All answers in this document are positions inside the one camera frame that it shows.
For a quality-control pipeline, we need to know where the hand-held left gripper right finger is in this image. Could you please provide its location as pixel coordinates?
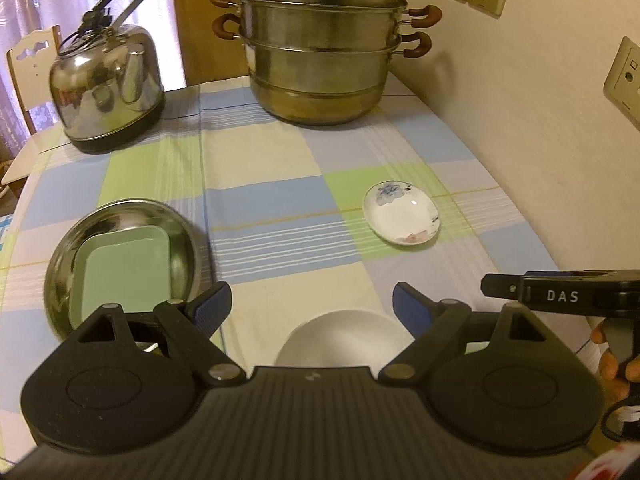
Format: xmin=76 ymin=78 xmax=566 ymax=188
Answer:
xmin=378 ymin=281 xmax=557 ymax=391

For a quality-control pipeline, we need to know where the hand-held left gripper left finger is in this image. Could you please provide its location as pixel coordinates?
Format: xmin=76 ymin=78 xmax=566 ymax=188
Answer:
xmin=70 ymin=281 xmax=248 ymax=389

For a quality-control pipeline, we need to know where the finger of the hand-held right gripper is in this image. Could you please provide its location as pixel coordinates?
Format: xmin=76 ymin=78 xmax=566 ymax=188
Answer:
xmin=481 ymin=273 xmax=526 ymax=302

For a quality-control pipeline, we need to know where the small white floral dish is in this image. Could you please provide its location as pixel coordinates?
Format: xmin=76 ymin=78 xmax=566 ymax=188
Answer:
xmin=362 ymin=180 xmax=444 ymax=247

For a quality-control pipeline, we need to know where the green rectangular plate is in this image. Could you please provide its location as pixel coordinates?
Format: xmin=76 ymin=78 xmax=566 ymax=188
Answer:
xmin=70 ymin=225 xmax=174 ymax=332

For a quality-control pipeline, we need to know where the round stainless steel plate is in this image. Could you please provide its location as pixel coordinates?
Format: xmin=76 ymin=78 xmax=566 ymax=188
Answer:
xmin=44 ymin=198 xmax=217 ymax=357

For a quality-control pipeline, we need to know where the person's right hand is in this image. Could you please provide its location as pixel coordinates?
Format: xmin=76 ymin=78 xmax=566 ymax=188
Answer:
xmin=590 ymin=322 xmax=632 ymax=403

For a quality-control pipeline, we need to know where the checkered tablecloth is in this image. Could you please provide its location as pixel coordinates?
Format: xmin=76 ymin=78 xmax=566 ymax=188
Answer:
xmin=0 ymin=72 xmax=608 ymax=463

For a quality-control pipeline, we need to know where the red white patterned cloth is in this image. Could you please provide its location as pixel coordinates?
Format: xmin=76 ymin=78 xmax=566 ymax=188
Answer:
xmin=574 ymin=446 xmax=640 ymax=480

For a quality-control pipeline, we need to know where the stainless steel kettle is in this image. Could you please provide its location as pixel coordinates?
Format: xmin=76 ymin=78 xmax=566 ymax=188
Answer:
xmin=48 ymin=0 xmax=166 ymax=155

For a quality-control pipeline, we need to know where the stainless steel steamer pot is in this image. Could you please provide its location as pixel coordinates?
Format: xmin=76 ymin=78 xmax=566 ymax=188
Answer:
xmin=209 ymin=0 xmax=444 ymax=127

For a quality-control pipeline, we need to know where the brown wooden panel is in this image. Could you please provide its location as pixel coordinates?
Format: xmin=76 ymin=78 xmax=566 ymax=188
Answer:
xmin=171 ymin=0 xmax=251 ymax=89

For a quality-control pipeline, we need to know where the white wooden chair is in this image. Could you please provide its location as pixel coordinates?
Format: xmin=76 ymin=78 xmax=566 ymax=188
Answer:
xmin=0 ymin=25 xmax=64 ymax=187

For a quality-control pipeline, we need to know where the black cable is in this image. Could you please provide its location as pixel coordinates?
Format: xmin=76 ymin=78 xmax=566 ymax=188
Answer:
xmin=601 ymin=397 xmax=640 ymax=442

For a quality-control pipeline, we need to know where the beige wall data outlet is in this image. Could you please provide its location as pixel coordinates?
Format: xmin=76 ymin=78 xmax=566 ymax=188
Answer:
xmin=602 ymin=36 xmax=640 ymax=132

